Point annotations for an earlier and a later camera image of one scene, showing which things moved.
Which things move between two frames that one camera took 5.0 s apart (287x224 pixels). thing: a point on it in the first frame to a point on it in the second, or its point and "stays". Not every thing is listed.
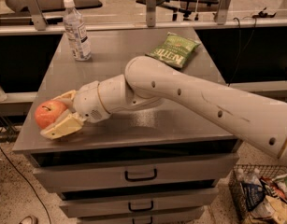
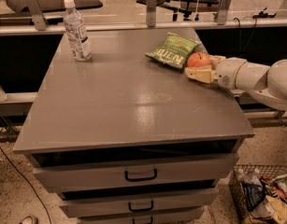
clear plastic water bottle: (76, 31) stays
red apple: (48, 111) to (199, 60)
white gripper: (88, 102) to (226, 72)
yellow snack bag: (274, 210) stays
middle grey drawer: (137, 203) stays
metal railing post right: (223, 5) stays
